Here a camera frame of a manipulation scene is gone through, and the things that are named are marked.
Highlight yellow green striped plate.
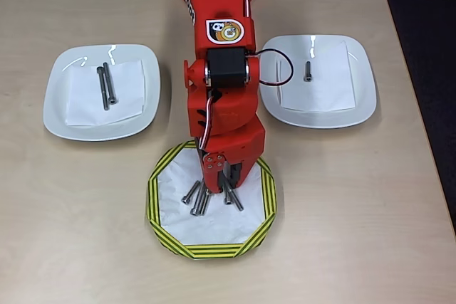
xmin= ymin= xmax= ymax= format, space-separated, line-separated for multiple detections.
xmin=145 ymin=140 xmax=278 ymax=261

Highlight white square porcelain plate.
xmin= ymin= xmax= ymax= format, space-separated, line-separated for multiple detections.
xmin=258 ymin=34 xmax=378 ymax=130
xmin=43 ymin=43 xmax=162 ymax=142

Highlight white servo cable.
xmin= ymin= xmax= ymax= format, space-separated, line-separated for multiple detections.
xmin=197 ymin=92 xmax=224 ymax=152

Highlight dark red servo cable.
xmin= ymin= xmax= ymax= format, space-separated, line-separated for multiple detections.
xmin=255 ymin=49 xmax=295 ymax=88

